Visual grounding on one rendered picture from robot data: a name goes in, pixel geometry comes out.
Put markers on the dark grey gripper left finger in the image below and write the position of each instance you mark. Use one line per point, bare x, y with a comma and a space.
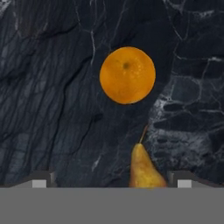
43, 177

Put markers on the orange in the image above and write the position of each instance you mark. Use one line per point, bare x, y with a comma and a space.
127, 75

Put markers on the yellow pear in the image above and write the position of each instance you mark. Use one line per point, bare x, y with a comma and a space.
144, 170

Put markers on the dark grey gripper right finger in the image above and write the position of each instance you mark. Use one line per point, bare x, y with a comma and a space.
182, 176

